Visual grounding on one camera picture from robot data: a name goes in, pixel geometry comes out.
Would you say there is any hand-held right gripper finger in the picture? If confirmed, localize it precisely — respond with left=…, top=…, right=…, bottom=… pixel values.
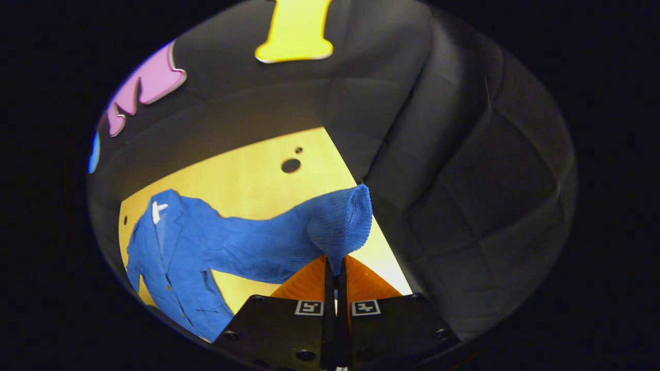
left=336, top=255, right=461, bottom=371
left=212, top=255, right=336, bottom=371

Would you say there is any blue knit jacket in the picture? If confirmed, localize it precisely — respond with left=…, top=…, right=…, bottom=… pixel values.
left=125, top=184, right=373, bottom=343

